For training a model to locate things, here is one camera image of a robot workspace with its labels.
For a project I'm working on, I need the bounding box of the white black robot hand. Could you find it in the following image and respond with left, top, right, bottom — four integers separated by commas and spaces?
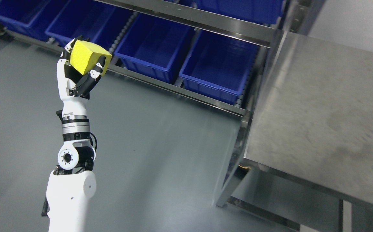
56, 35, 106, 119

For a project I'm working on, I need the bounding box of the yellow foam block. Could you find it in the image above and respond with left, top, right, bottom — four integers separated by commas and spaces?
69, 40, 112, 75

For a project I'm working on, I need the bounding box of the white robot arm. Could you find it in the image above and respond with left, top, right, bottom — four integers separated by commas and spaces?
41, 110, 98, 232

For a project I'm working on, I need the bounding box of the steel shelf rack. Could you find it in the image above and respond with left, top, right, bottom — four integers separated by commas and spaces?
0, 0, 322, 207

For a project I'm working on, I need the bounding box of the blue bin lower right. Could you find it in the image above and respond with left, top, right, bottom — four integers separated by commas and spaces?
179, 31, 260, 105

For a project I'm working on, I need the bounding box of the stainless steel table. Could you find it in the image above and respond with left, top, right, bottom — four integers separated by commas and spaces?
214, 30, 373, 232

